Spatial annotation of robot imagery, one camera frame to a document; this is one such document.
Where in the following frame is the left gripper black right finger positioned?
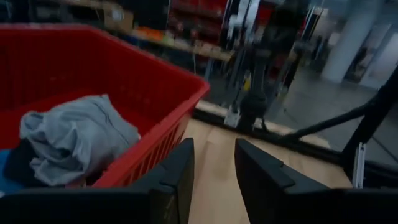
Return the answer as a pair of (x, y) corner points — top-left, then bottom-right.
(234, 138), (398, 224)

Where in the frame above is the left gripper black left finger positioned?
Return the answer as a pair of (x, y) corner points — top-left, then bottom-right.
(0, 138), (195, 224)

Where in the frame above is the grey sweatshirt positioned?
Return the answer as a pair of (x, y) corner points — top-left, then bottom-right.
(19, 94), (141, 187)

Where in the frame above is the red plastic laundry bin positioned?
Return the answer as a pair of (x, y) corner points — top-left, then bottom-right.
(0, 23), (211, 190)

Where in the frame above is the white clip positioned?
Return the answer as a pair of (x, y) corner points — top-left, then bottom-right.
(353, 142), (366, 189)

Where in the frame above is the black stand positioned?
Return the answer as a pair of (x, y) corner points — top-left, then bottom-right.
(239, 0), (308, 131)

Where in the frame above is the black garment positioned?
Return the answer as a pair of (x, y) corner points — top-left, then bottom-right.
(2, 139), (44, 187)

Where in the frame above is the bright blue cloth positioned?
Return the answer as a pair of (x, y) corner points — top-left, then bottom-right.
(0, 149), (25, 195)

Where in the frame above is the wooden shelf bench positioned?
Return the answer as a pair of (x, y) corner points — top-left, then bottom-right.
(62, 0), (234, 62)

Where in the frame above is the white building column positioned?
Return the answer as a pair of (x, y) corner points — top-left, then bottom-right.
(322, 0), (392, 83)

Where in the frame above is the red storage shelf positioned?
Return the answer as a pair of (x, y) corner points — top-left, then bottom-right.
(170, 0), (231, 40)

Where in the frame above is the black frame brace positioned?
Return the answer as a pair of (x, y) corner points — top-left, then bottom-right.
(279, 99), (383, 144)

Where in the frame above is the white metal bracket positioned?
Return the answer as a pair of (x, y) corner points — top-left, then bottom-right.
(223, 105), (242, 128)

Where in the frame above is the black frame post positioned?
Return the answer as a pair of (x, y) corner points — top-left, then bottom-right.
(341, 65), (398, 166)

